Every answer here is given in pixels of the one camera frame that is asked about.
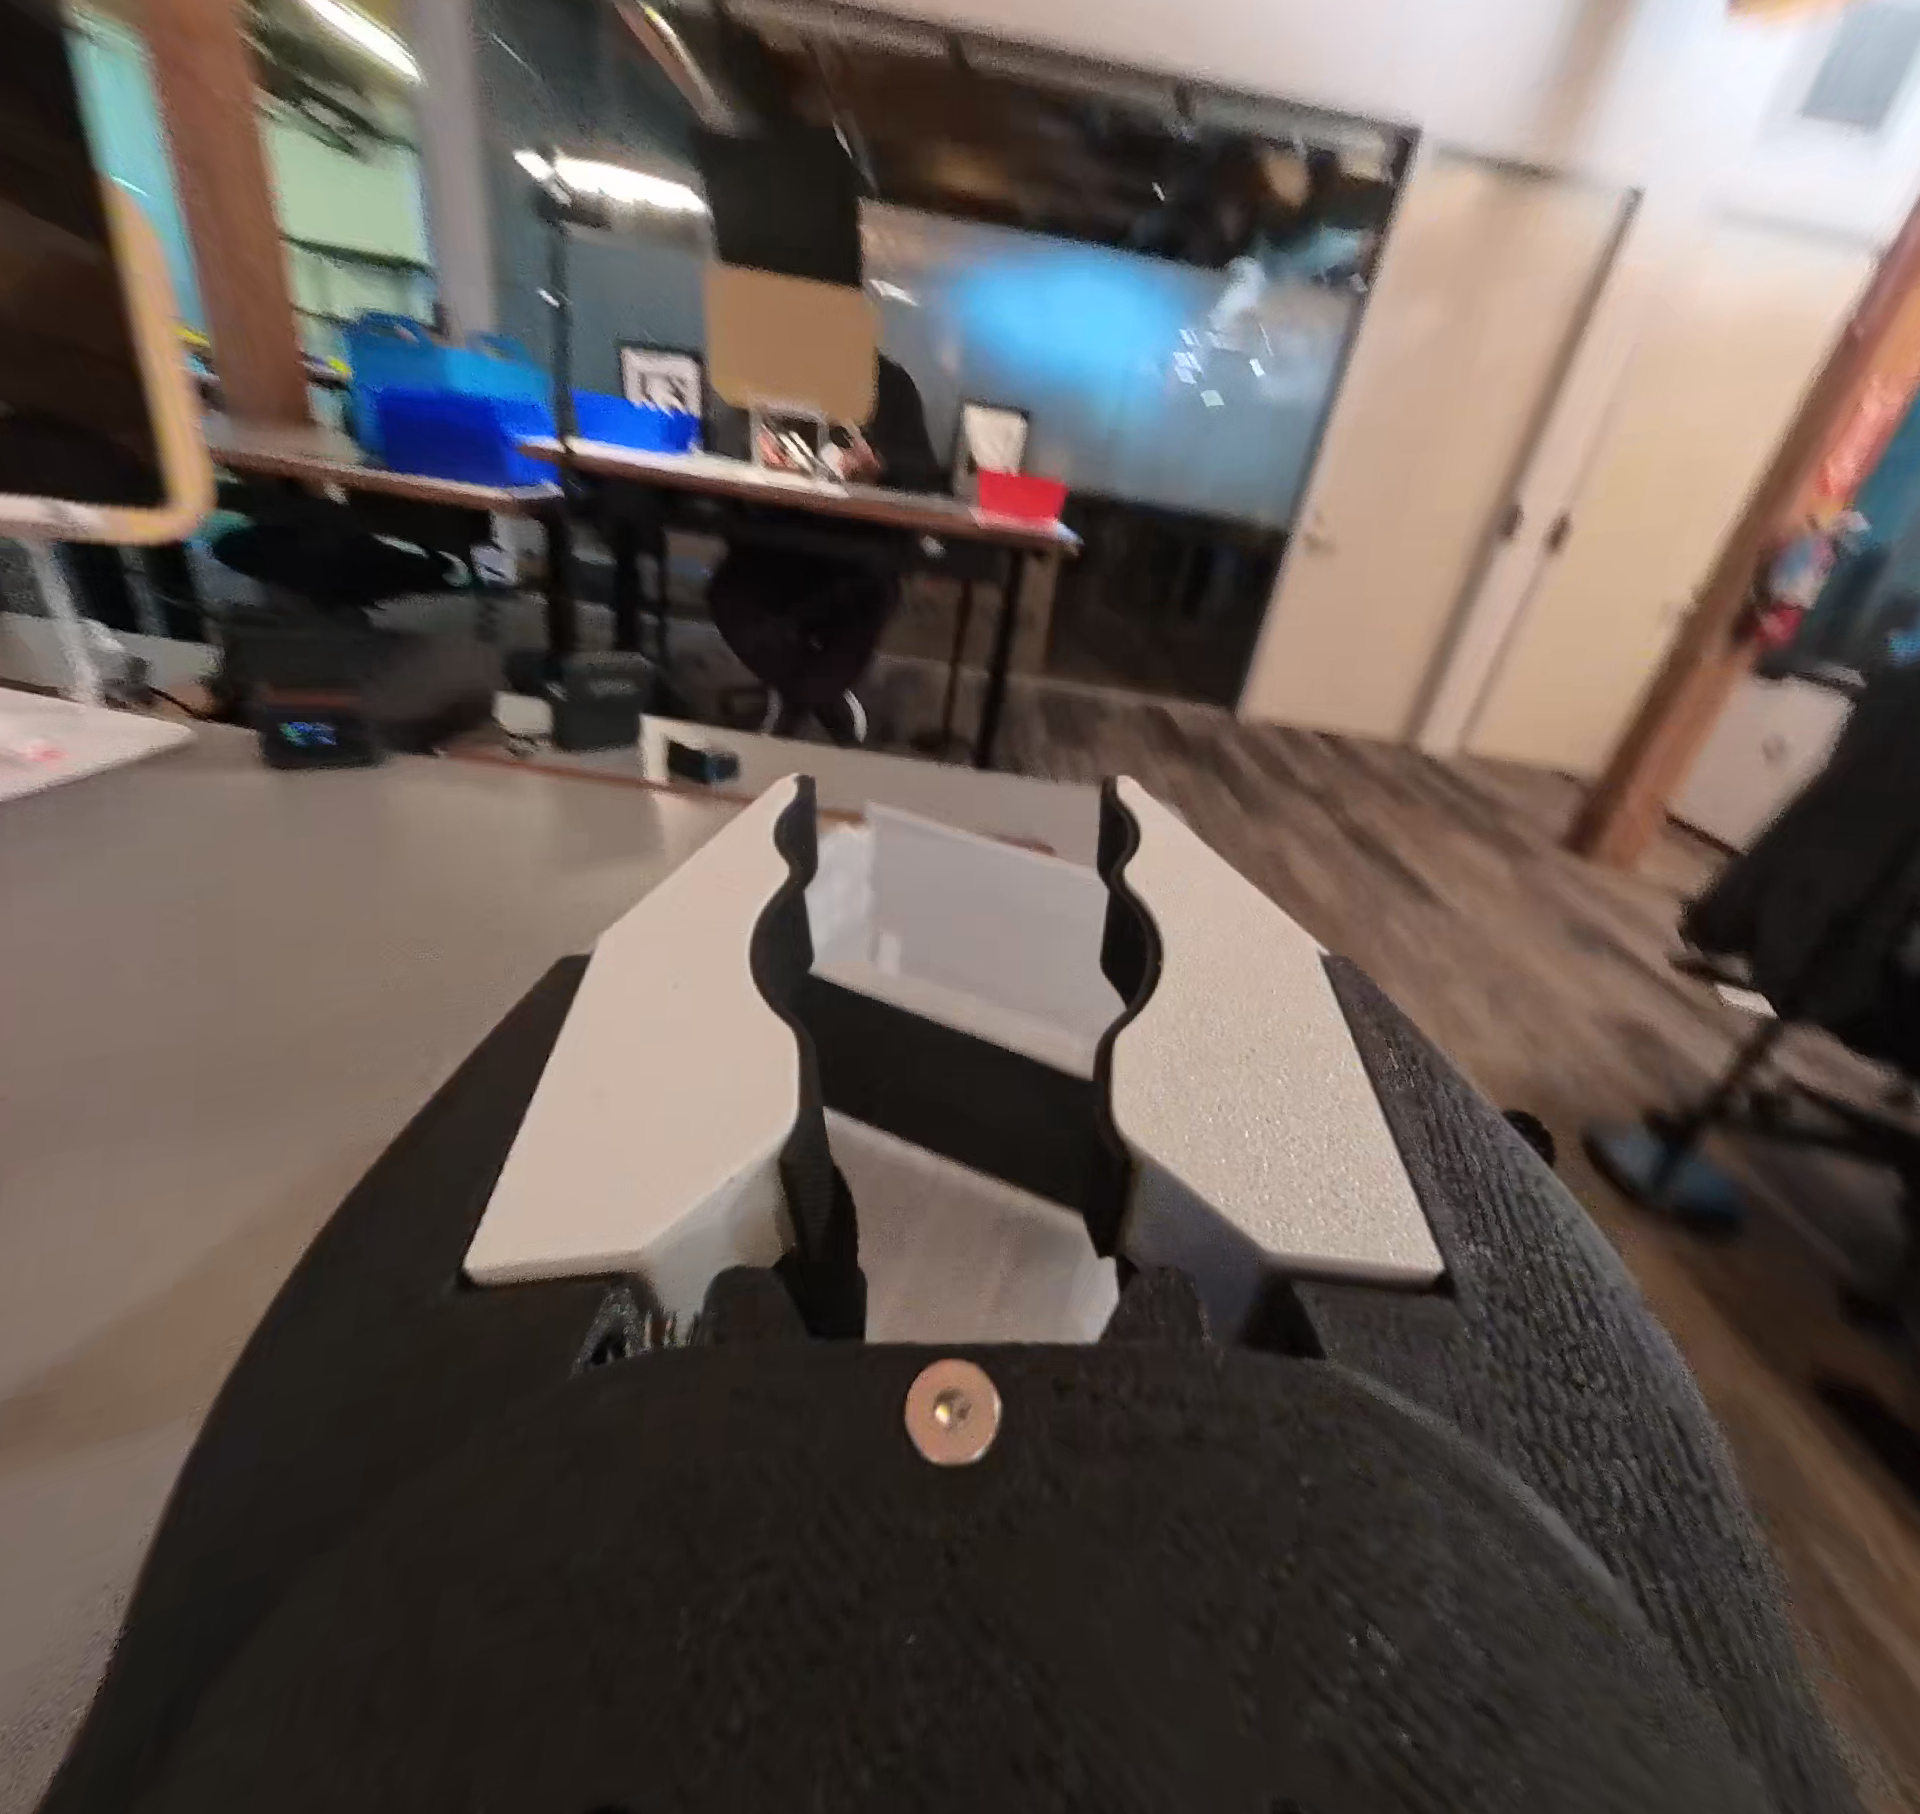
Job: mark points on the wooden table with blue bin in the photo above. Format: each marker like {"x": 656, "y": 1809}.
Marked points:
{"x": 374, "y": 469}

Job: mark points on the black box with blue display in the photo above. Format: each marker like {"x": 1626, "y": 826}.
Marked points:
{"x": 319, "y": 737}

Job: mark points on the small black device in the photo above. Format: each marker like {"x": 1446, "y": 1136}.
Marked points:
{"x": 699, "y": 760}

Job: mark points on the black light stand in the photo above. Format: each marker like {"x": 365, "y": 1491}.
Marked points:
{"x": 562, "y": 344}

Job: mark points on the white framed sign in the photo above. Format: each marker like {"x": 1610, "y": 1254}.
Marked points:
{"x": 993, "y": 437}
{"x": 661, "y": 376}

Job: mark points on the long wooden table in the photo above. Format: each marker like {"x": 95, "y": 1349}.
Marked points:
{"x": 902, "y": 501}

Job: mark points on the white open box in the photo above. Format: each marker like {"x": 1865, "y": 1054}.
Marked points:
{"x": 960, "y": 929}

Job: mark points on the red bin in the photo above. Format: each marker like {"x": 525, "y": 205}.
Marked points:
{"x": 1021, "y": 497}

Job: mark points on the dark board with wooden rim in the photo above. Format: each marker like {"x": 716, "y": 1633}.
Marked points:
{"x": 75, "y": 269}

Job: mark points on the black bags under table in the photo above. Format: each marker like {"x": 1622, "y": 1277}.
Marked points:
{"x": 360, "y": 614}

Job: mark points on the large glass partition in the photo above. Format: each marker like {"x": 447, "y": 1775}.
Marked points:
{"x": 1080, "y": 344}

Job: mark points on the white double door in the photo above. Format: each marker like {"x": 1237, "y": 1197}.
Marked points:
{"x": 1441, "y": 465}

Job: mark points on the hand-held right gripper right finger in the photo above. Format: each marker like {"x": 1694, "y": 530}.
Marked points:
{"x": 1260, "y": 1094}

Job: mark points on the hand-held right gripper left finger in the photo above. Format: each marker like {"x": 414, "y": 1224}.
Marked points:
{"x": 647, "y": 1064}

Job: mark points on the wooden post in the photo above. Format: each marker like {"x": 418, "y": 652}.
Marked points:
{"x": 1741, "y": 555}
{"x": 209, "y": 149}

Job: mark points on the large blue bin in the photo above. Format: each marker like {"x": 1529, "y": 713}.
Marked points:
{"x": 449, "y": 411}

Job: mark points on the small black case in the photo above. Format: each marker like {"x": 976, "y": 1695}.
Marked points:
{"x": 602, "y": 700}

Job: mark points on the clear plastic box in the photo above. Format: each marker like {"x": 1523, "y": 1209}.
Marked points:
{"x": 790, "y": 437}

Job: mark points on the black office chair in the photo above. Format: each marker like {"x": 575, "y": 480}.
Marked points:
{"x": 1817, "y": 869}

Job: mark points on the small blue bin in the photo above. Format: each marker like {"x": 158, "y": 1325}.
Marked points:
{"x": 638, "y": 422}

